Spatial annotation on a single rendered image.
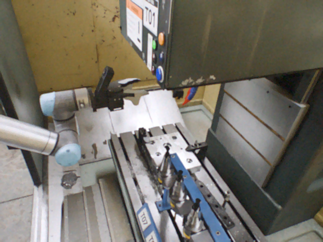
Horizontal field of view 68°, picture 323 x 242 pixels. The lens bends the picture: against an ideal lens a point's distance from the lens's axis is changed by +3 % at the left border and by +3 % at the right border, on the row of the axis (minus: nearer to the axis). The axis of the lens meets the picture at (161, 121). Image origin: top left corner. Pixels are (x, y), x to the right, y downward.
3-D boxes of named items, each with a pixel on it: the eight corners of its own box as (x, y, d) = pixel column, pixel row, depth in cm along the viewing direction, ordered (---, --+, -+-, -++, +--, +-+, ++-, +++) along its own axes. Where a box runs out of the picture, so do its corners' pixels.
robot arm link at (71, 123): (58, 151, 84) (51, 127, 78) (58, 133, 93) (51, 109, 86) (82, 147, 86) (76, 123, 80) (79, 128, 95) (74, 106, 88)
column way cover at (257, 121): (260, 190, 124) (301, 107, 93) (212, 134, 159) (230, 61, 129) (267, 187, 125) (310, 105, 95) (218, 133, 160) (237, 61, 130)
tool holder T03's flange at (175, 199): (190, 200, 80) (191, 195, 79) (174, 207, 78) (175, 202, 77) (180, 186, 85) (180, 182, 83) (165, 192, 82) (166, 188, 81)
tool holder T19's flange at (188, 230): (205, 232, 72) (206, 227, 70) (187, 238, 70) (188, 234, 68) (195, 213, 76) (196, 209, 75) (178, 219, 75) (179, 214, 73)
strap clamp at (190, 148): (185, 163, 135) (188, 144, 127) (182, 159, 138) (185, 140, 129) (204, 158, 140) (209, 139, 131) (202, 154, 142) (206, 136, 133)
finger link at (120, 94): (136, 93, 87) (113, 91, 87) (136, 89, 85) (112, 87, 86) (133, 99, 83) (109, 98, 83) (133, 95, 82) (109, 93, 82)
